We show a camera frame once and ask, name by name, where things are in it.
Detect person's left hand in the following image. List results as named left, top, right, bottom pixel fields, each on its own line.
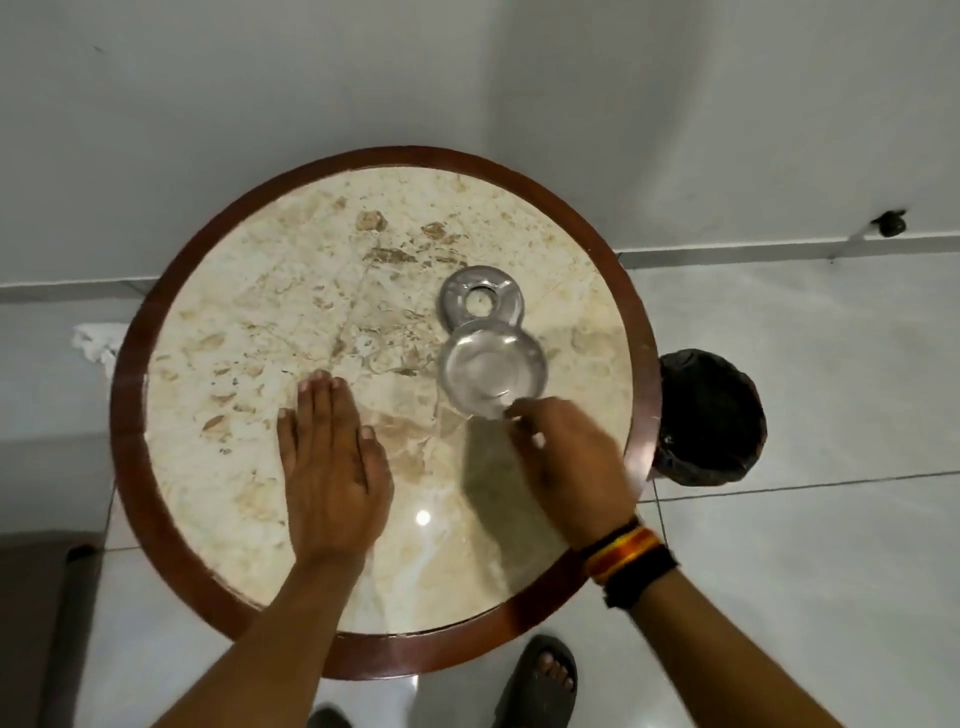
left=276, top=370, right=396, bottom=565

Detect person's right hand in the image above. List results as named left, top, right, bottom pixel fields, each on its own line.
left=503, top=396, right=639, bottom=554

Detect person's left forearm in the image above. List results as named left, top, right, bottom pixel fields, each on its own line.
left=153, top=551, right=370, bottom=728

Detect person's right forearm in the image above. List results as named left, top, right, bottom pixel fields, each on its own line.
left=624, top=567, right=846, bottom=728

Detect round marble table wooden rim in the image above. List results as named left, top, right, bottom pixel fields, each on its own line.
left=110, top=146, right=665, bottom=682

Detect round glass ashtray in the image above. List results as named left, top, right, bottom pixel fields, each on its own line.
left=436, top=264, right=526, bottom=333

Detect black trash bin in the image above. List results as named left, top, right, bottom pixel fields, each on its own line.
left=649, top=348, right=769, bottom=489

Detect black wrist band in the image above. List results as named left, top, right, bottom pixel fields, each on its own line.
left=601, top=546, right=681, bottom=611

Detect white crumpled cloth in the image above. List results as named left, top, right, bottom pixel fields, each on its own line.
left=70, top=321, right=129, bottom=369

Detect person's foot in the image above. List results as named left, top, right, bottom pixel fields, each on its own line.
left=534, top=651, right=576, bottom=694

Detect brown furniture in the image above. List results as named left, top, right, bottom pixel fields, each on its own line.
left=0, top=530, right=107, bottom=728

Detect striped thread bracelet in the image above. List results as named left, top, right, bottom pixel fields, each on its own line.
left=580, top=524, right=666, bottom=587

